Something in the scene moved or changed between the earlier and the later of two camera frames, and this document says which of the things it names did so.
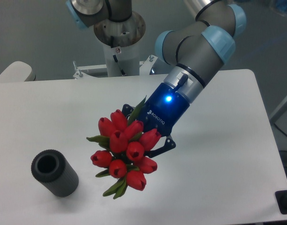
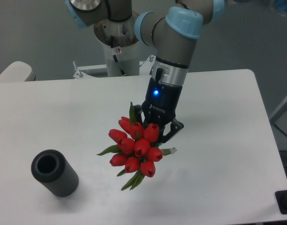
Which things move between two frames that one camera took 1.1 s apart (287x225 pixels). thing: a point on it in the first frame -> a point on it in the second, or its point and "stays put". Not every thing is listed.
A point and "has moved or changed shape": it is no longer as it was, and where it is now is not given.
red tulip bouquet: [127, 152] has moved or changed shape
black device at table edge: [284, 199] stays put
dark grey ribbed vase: [50, 167] stays put
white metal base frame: [145, 68] stays put
